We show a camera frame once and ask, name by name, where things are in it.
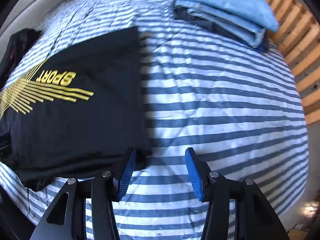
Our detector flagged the black sport shirt yellow print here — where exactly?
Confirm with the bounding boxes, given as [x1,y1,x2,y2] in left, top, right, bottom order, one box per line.
[1,27,151,191]

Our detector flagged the blue white striped bedspread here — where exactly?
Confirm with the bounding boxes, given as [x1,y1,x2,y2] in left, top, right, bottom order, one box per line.
[3,0,309,239]

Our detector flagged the black garment with red logo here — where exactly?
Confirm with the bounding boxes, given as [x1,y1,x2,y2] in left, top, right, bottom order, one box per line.
[0,28,42,89]

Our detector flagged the folded blue jeans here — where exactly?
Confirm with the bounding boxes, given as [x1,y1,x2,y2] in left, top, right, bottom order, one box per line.
[172,0,269,52]

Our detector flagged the light blue folded towel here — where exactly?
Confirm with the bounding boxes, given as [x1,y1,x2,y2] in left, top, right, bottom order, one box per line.
[169,0,281,33]

